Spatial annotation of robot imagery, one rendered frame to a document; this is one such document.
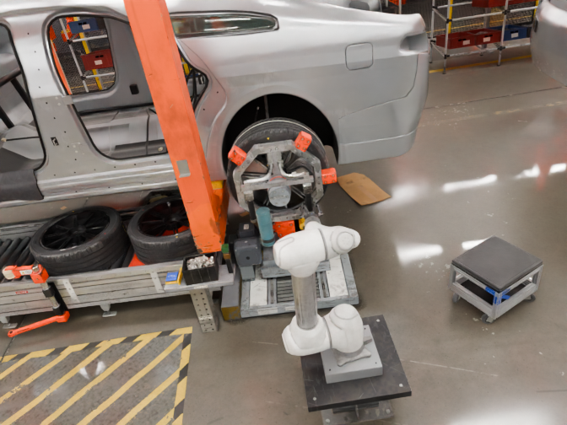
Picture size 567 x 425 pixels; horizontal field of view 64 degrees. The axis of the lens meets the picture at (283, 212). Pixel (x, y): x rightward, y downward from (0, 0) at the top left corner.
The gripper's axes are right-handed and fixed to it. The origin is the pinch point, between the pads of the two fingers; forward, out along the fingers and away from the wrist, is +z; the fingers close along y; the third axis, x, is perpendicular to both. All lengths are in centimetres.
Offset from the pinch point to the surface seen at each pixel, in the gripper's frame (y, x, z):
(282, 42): -4, 78, 57
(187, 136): -61, 49, 4
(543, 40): 216, 25, 167
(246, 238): -45, -42, 31
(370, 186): 62, -82, 144
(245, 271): -50, -67, 25
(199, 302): -76, -55, -14
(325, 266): 7, -69, 23
